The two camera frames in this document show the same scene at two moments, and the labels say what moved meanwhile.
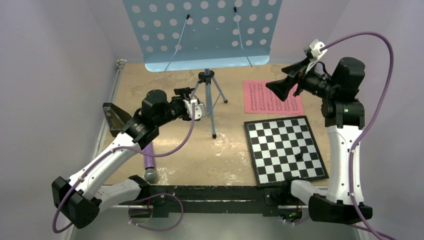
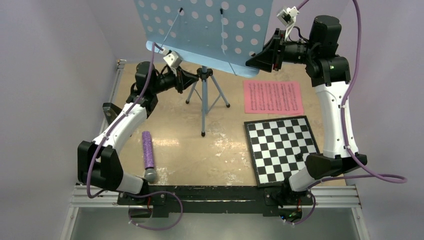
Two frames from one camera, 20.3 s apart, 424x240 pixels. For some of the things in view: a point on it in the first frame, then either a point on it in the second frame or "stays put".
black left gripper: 180,99 -> 183,79
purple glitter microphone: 150,174 stays put
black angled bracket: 116,118 stays put
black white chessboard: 274,144 stays put
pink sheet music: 259,98 stays put
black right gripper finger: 282,87 -> 264,61
